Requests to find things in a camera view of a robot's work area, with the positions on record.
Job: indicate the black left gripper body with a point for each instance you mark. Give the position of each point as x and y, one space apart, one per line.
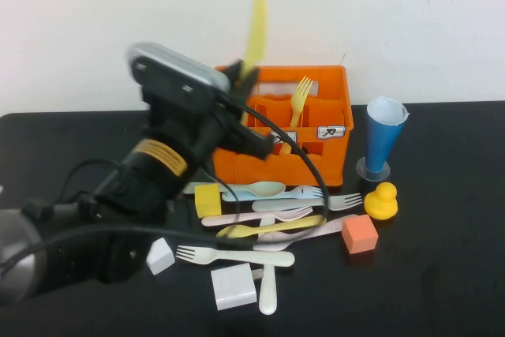
205 128

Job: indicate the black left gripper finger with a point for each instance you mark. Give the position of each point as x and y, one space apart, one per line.
254 143
238 78

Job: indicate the yellow plastic knife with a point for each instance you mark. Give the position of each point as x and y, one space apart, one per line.
258 29

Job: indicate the yellow plastic fork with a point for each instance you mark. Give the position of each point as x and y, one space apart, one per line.
301 92

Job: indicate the white plastic fork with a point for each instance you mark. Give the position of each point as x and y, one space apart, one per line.
256 258

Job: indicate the orange plastic cutlery holder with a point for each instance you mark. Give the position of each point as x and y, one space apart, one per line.
327 167

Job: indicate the paper label fork character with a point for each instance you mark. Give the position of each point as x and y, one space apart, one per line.
291 135

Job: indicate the pale green plastic spoon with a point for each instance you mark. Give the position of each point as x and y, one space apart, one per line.
268 189

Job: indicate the light blue plastic fork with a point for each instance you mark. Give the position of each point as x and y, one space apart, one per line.
304 193

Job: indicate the tall yellow foam block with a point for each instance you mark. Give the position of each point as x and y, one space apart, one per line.
208 201

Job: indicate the pink plastic fork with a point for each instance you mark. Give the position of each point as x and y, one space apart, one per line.
236 218

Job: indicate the paper label knife character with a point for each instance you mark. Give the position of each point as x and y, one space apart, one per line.
331 132

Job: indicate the yellow plastic spoon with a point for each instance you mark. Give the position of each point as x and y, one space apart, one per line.
276 226

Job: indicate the grey beige plastic fork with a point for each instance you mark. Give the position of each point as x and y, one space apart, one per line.
343 201

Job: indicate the pink plastic spoon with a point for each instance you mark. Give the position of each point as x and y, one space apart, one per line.
331 227

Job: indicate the blue paper cone cup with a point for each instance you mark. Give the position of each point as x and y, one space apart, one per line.
380 143

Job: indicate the white foam cube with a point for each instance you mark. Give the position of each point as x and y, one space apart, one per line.
159 258

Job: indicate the orange foam cube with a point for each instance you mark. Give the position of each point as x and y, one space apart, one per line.
360 234

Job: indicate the yellow rubber duck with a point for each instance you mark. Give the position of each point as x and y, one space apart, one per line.
380 204

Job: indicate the large white block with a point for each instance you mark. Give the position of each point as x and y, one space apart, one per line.
233 287

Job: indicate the white plastic knife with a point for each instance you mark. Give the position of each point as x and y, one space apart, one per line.
268 293

